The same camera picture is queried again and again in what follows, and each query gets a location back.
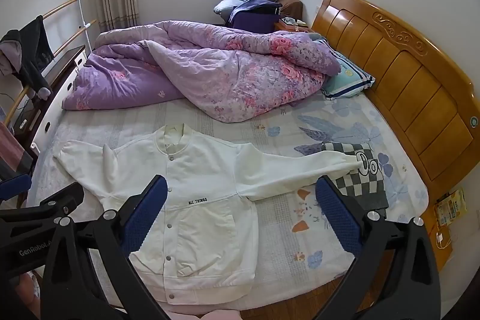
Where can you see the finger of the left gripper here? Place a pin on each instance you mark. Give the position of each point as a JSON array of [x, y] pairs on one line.
[[13, 187]]

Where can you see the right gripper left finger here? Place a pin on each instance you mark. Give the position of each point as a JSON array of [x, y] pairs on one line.
[[71, 289]]

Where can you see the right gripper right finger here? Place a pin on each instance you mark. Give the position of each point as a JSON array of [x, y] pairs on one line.
[[411, 289]]

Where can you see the black white checkered garment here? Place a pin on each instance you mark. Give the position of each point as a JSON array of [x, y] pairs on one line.
[[365, 184]]

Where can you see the white button-up jacket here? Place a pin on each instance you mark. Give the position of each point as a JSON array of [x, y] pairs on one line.
[[203, 247]]

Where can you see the black clothes on rack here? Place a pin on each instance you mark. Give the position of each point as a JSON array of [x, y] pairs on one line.
[[25, 54]]

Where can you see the pink red folded fabric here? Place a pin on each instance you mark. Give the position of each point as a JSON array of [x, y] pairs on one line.
[[14, 159]]

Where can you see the yellow package on floor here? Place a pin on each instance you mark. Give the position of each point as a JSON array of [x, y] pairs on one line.
[[451, 207]]

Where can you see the floral white bed sheet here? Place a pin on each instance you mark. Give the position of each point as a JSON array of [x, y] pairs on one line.
[[298, 250]]

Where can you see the wooden headboard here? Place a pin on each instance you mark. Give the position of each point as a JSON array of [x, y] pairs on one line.
[[426, 99]]

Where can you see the light blue pillow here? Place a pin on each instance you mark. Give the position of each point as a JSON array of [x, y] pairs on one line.
[[350, 81]]

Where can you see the purple floral quilt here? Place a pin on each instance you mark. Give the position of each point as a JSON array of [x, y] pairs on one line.
[[229, 74]]

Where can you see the wooden nightstand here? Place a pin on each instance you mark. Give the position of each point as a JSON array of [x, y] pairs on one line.
[[280, 25]]

